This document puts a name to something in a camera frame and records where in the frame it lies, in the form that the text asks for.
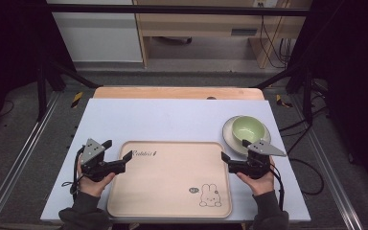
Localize person's right hand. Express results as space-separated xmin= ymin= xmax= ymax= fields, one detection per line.
xmin=236 ymin=156 xmax=276 ymax=196

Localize hand-held gripper cable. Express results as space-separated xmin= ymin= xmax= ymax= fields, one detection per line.
xmin=268 ymin=166 xmax=286 ymax=212
xmin=60 ymin=147 xmax=86 ymax=196

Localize black hanging cables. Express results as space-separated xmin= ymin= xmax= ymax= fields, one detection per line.
xmin=258 ymin=14 xmax=294 ymax=70

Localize green bowl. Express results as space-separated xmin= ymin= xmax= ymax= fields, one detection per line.
xmin=231 ymin=115 xmax=266 ymax=145

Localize black metal crossbar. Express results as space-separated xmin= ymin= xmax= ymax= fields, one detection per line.
xmin=46 ymin=3 xmax=312 ymax=17

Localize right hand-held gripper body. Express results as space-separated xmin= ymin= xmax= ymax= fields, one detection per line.
xmin=240 ymin=139 xmax=288 ymax=180

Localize black floor cable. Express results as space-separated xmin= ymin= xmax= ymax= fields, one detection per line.
xmin=278 ymin=104 xmax=330 ymax=196

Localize person's left hand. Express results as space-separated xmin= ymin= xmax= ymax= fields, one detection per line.
xmin=76 ymin=162 xmax=117 ymax=198

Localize yellow black tape strip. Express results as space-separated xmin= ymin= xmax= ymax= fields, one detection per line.
xmin=275 ymin=94 xmax=294 ymax=109
xmin=70 ymin=91 xmax=85 ymax=109

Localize wooden desk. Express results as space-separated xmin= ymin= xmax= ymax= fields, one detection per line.
xmin=132 ymin=0 xmax=312 ymax=70

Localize pale lavender table board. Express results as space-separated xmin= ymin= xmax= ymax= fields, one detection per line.
xmin=39 ymin=98 xmax=312 ymax=224

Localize white cabinet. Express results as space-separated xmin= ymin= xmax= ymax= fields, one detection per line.
xmin=46 ymin=0 xmax=145 ymax=63

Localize left hand-held gripper cable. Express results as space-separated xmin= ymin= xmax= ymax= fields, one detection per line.
xmin=60 ymin=147 xmax=86 ymax=196

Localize aluminium floor rail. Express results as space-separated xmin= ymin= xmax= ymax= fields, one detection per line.
xmin=290 ymin=95 xmax=366 ymax=230
xmin=0 ymin=91 xmax=62 ymax=230

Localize right hand-held gripper cable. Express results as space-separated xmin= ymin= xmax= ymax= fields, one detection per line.
xmin=268 ymin=166 xmax=286 ymax=212

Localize white wall socket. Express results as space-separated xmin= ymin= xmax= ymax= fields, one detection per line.
xmin=252 ymin=0 xmax=279 ymax=9

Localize black metal stand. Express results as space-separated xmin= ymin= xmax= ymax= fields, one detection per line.
xmin=35 ymin=56 xmax=101 ymax=123
xmin=254 ymin=61 xmax=314 ymax=125

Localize beige tray with rabbit print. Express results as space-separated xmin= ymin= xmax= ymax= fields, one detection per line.
xmin=106 ymin=140 xmax=234 ymax=219

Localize grey round plate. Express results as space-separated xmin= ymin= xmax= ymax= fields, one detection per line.
xmin=221 ymin=115 xmax=272 ymax=157

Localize black curtain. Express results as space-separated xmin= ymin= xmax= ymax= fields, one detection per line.
xmin=0 ymin=0 xmax=78 ymax=135
xmin=287 ymin=0 xmax=368 ymax=200

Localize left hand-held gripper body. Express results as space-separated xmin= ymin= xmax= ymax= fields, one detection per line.
xmin=80 ymin=137 xmax=120 ymax=183

